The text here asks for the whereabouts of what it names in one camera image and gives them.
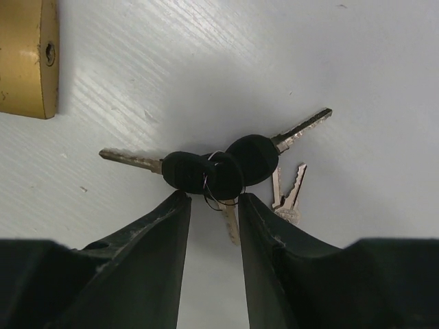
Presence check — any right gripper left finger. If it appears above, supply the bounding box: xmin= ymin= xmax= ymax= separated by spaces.
xmin=1 ymin=191 xmax=191 ymax=328

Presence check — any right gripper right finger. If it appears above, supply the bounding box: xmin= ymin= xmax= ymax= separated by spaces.
xmin=239 ymin=193 xmax=438 ymax=328

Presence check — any small silver key pair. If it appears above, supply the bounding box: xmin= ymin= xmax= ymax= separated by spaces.
xmin=272 ymin=163 xmax=307 ymax=226

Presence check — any brass padlock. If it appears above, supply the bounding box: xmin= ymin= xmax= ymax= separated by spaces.
xmin=1 ymin=0 xmax=60 ymax=119

